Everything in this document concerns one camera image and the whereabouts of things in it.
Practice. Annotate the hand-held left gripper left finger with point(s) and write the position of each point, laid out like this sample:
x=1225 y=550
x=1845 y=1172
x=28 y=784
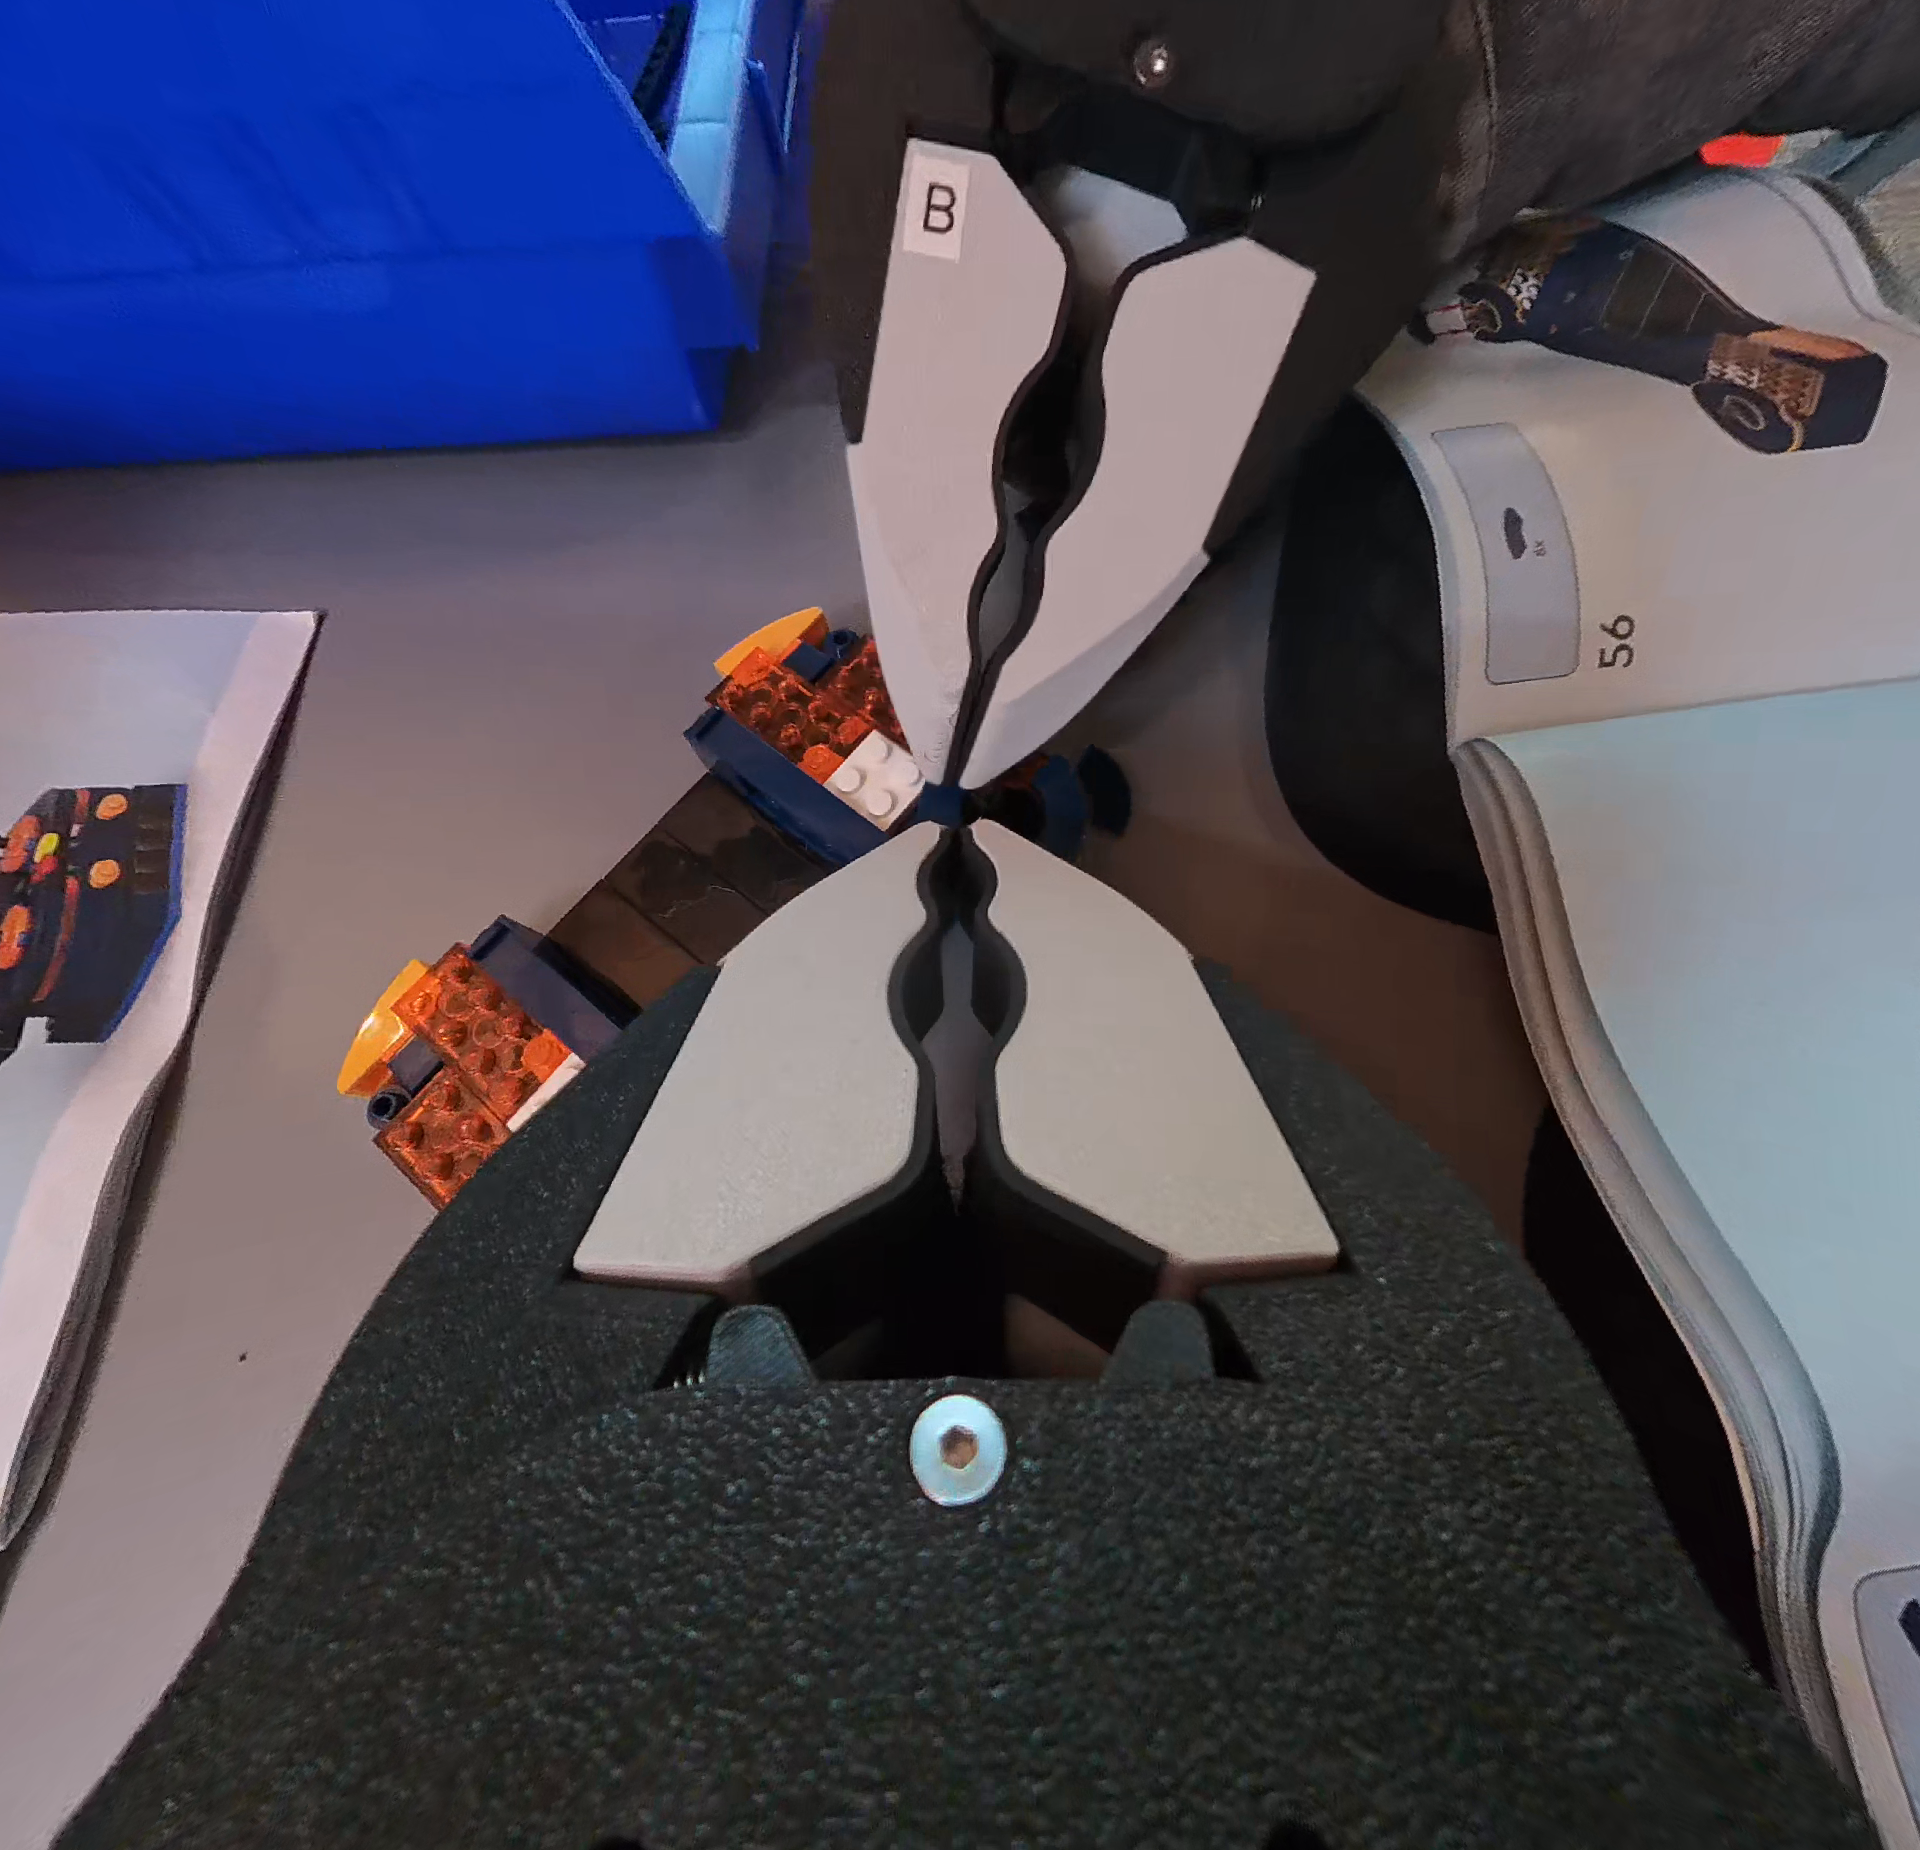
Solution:
x=764 y=1115

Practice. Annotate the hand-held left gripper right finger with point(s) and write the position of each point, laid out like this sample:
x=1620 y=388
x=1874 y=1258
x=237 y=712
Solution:
x=1142 y=1115

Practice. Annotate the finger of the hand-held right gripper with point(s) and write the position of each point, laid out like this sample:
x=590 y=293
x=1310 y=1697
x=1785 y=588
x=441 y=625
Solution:
x=939 y=425
x=1186 y=409

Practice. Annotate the blue orange brick model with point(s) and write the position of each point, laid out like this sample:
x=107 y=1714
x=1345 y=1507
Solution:
x=706 y=860

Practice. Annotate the cluster of dark blue tiles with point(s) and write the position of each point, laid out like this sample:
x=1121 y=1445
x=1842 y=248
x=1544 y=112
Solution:
x=1110 y=788

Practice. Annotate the curved dark blue tile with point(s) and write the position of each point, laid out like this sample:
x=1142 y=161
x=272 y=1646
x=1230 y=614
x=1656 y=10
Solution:
x=946 y=799

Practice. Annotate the person's right forearm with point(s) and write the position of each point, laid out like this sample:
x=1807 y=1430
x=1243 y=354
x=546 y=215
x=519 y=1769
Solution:
x=1680 y=35

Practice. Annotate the orange grey striped cone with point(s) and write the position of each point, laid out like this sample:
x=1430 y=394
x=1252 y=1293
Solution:
x=1740 y=147

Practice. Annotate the thick open instruction booklet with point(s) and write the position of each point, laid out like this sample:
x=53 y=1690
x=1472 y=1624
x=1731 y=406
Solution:
x=1725 y=830

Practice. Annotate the thin booklet purple arcade cover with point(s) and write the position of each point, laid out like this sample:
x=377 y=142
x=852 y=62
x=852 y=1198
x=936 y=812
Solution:
x=119 y=980

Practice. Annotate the large blue plastic bin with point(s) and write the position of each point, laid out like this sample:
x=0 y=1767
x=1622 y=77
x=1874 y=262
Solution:
x=301 y=185

